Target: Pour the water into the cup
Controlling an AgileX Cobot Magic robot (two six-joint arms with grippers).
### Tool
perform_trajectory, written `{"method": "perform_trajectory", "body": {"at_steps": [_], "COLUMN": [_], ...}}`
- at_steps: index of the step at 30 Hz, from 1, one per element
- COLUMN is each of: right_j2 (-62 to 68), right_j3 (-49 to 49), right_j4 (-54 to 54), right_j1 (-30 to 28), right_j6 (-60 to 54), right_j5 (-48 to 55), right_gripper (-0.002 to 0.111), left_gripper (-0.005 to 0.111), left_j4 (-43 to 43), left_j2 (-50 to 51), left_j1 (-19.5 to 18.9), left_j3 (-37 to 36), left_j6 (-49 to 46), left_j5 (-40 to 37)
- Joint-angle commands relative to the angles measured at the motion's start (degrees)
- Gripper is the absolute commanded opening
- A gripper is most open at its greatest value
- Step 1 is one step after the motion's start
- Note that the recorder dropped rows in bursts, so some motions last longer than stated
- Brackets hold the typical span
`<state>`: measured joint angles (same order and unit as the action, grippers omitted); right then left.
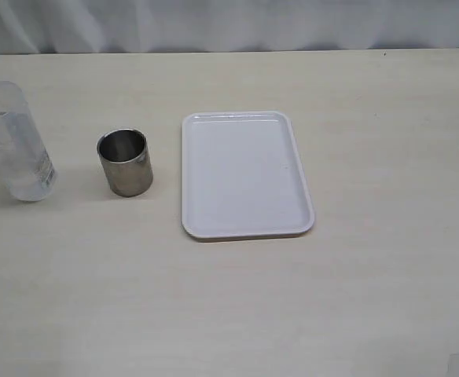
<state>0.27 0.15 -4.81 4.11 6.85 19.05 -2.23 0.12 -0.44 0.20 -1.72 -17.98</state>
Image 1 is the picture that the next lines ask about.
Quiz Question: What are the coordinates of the white backdrop curtain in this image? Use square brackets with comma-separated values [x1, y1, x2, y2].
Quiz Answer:
[0, 1, 459, 54]

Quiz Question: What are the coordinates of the stainless steel cup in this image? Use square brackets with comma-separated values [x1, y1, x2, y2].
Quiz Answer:
[96, 128, 153, 197]

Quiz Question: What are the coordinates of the clear plastic measuring jug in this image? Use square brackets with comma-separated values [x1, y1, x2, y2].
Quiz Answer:
[0, 81, 57, 202]

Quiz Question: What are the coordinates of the white rectangular plastic tray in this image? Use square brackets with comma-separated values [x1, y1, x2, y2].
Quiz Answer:
[182, 111, 315, 240]

